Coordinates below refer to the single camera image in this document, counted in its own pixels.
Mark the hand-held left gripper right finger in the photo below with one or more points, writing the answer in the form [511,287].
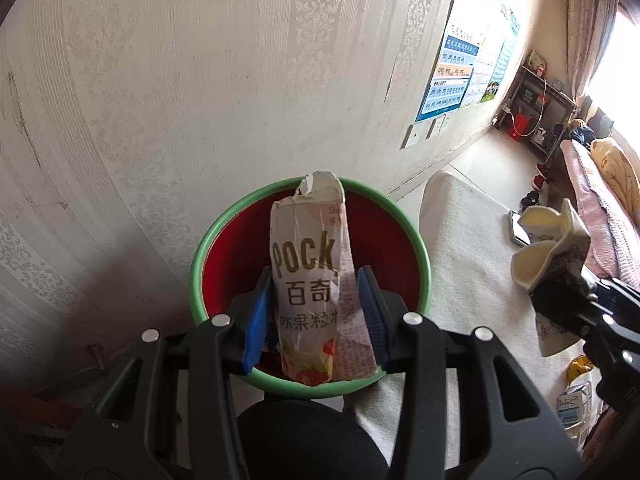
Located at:
[371,312]

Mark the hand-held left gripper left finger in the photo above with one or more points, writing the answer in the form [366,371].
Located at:
[255,317]

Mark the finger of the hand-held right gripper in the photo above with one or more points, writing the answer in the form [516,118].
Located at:
[565,305]

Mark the patterned paper cup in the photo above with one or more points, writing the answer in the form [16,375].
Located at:
[555,255]

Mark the white snack box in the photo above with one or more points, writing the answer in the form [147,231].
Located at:
[305,270]

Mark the red bucket with green rim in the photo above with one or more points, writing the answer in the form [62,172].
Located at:
[385,240]

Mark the yellow snack wrapper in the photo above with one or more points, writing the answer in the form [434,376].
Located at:
[580,366]

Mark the blue white crumpled carton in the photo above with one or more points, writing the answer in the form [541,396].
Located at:
[575,404]

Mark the smartphone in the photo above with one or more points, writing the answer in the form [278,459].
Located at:
[517,230]

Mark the pink bed with quilt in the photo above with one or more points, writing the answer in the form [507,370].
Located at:
[595,210]

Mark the white cloth covered table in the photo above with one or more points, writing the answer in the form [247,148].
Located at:
[465,270]

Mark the black shoes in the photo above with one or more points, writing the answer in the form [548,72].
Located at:
[530,200]

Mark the red slippers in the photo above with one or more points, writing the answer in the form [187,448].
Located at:
[542,175]

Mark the black round stool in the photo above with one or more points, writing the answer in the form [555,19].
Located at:
[305,440]

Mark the yellow floral quilt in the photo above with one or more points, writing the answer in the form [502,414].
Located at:
[617,170]

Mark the rusty metal bolt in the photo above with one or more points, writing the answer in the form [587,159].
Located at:
[96,356]

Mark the red bag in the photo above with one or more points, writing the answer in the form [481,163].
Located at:
[520,124]

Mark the metal storage shelf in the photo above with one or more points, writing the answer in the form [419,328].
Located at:
[540,110]

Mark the patterned curtain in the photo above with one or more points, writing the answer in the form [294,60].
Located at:
[585,25]

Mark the white wall socket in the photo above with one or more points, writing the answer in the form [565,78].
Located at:
[413,135]
[436,125]

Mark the blue bordered letter wall poster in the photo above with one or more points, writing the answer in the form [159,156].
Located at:
[450,75]

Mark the blue grid wall poster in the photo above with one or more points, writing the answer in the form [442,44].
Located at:
[500,60]

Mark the white chart wall poster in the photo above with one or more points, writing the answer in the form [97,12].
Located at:
[480,60]

